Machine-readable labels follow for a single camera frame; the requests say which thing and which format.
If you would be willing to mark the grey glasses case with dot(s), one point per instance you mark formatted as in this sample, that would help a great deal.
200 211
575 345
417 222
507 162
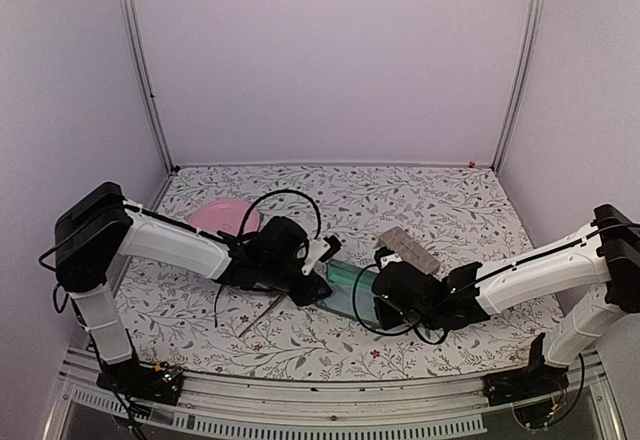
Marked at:
400 242

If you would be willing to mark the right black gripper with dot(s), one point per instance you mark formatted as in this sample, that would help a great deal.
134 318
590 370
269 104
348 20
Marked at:
385 317

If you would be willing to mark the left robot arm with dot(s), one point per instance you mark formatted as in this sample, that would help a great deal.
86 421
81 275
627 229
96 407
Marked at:
280 257

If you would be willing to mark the blue glasses case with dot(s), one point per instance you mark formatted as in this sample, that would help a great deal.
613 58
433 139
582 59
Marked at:
340 277

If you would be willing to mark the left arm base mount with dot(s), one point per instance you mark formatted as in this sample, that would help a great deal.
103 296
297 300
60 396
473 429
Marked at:
161 383

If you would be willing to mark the front aluminium rail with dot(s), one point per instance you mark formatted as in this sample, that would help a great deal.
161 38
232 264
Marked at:
230 407

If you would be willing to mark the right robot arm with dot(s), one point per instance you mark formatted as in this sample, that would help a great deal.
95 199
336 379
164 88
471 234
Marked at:
602 255

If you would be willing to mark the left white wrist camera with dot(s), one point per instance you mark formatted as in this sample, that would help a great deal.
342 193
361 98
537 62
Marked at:
320 250

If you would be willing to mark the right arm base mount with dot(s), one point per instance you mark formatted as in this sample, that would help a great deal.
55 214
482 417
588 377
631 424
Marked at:
535 379

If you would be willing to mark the brown sunglasses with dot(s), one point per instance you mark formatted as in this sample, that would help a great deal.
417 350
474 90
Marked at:
236 312

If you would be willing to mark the aluminium frame post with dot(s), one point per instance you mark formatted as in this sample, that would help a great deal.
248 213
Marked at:
133 30
532 24

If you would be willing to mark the left aluminium frame post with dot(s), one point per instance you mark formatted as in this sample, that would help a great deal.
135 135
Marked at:
133 30

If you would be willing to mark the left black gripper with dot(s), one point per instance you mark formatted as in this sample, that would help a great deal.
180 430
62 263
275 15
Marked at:
306 296

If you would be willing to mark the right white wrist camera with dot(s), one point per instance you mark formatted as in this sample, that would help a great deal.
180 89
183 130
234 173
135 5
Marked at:
385 256

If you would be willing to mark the small blue cleaning cloth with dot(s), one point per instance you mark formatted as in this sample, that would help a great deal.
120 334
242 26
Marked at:
340 303

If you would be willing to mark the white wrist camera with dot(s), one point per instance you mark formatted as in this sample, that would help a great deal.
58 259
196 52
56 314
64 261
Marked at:
320 250
385 256

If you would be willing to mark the right aluminium frame post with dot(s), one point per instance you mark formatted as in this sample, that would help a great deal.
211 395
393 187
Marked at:
532 24

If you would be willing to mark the pink plate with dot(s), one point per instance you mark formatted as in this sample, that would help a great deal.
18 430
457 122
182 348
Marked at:
220 215

